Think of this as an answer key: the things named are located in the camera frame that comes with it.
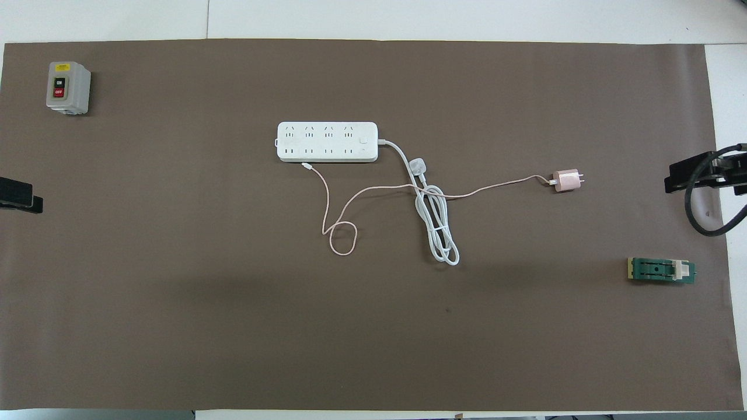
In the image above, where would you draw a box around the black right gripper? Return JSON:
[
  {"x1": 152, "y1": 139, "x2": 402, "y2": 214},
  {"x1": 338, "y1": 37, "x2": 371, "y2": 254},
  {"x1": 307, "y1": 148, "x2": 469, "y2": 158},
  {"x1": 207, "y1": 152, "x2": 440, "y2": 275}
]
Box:
[{"x1": 664, "y1": 150, "x2": 747, "y2": 196}]

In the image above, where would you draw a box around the pink charger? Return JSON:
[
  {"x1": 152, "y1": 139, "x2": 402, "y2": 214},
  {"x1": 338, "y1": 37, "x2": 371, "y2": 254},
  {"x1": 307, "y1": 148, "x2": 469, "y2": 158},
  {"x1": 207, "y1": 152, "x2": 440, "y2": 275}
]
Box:
[{"x1": 551, "y1": 169, "x2": 585, "y2": 195}]

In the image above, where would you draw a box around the pink charging cable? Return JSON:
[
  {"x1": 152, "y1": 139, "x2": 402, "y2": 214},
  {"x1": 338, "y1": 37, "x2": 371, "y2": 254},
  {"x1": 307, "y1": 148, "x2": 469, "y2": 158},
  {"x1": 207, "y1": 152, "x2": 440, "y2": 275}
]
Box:
[{"x1": 302, "y1": 162, "x2": 553, "y2": 257}]

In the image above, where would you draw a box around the white power strip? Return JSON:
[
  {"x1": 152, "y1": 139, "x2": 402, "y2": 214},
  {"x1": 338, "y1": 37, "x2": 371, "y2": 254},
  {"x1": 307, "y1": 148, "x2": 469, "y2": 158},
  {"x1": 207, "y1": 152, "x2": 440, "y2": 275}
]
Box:
[{"x1": 276, "y1": 121, "x2": 379, "y2": 163}]

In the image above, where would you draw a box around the brown paper table mat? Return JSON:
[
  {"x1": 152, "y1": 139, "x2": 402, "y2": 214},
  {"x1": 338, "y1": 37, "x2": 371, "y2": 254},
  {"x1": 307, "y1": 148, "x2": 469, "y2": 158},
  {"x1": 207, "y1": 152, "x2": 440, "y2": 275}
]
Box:
[{"x1": 0, "y1": 38, "x2": 743, "y2": 412}]

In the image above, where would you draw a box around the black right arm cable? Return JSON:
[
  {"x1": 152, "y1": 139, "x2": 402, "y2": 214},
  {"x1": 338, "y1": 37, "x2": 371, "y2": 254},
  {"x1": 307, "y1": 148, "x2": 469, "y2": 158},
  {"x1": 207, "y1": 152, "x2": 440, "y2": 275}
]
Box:
[{"x1": 683, "y1": 142, "x2": 747, "y2": 237}]

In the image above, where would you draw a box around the green knife switch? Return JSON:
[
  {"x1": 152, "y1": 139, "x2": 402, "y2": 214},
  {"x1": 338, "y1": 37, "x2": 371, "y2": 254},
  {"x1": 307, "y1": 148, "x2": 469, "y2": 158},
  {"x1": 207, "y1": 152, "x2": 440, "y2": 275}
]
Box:
[{"x1": 627, "y1": 257, "x2": 697, "y2": 286}]

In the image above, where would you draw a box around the grey on off switch box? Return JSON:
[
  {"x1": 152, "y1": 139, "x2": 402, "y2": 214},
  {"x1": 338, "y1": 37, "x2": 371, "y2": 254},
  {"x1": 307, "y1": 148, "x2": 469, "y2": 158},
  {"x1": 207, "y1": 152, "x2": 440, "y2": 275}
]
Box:
[{"x1": 46, "y1": 61, "x2": 92, "y2": 116}]

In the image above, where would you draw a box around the white power strip cord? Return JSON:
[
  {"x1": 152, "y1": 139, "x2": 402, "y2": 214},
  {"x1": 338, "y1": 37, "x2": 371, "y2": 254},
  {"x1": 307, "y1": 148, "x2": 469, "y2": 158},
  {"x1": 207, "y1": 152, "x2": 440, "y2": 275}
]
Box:
[{"x1": 376, "y1": 138, "x2": 460, "y2": 267}]

